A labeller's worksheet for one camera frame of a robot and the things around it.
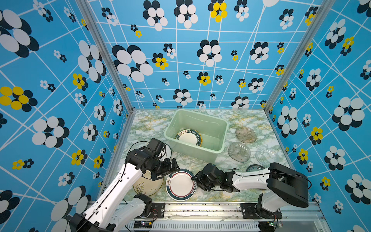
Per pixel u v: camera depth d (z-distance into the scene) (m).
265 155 0.94
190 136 1.02
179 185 0.81
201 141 0.99
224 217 0.72
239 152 0.96
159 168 0.60
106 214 0.39
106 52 0.86
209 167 0.68
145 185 0.82
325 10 0.69
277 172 0.49
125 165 0.47
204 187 0.74
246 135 1.05
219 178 0.65
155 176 0.67
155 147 0.57
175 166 0.63
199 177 0.75
